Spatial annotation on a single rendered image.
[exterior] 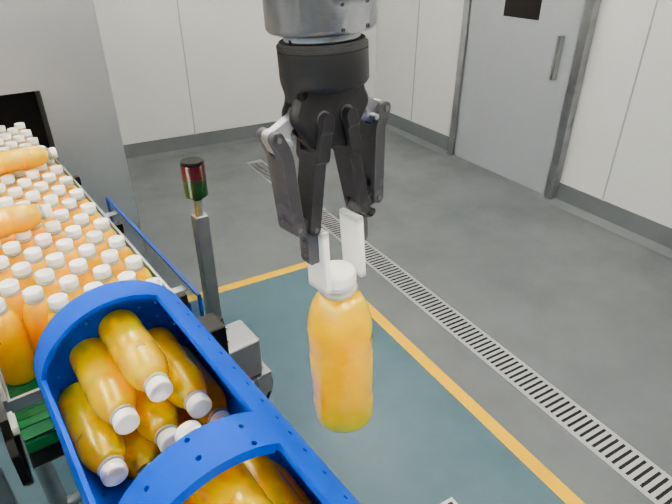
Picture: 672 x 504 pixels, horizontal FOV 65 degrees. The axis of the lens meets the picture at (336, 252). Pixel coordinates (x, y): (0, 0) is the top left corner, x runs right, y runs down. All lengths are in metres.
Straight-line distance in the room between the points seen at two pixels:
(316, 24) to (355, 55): 0.04
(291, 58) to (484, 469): 2.00
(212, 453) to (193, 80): 4.86
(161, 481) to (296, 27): 0.51
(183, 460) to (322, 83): 0.46
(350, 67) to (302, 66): 0.04
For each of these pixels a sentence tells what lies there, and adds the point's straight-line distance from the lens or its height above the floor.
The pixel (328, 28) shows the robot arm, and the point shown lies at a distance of 0.42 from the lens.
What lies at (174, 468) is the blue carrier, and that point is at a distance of 0.69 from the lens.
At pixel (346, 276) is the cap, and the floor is 1.46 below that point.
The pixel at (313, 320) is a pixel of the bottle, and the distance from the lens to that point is 0.56.
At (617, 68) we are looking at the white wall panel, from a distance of 4.15.
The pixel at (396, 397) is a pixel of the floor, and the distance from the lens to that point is 2.47.
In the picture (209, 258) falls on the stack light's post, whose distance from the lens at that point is 1.58.
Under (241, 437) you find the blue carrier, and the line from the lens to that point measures 0.69.
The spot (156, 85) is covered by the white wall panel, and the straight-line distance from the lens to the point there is 5.31.
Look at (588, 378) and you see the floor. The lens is 2.80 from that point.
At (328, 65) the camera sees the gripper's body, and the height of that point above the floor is 1.67.
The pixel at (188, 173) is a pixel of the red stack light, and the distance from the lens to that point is 1.45.
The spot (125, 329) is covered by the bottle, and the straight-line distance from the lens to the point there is 0.96.
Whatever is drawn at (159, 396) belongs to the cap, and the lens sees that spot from 0.89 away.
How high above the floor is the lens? 1.75
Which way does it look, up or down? 30 degrees down
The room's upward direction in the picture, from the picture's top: straight up
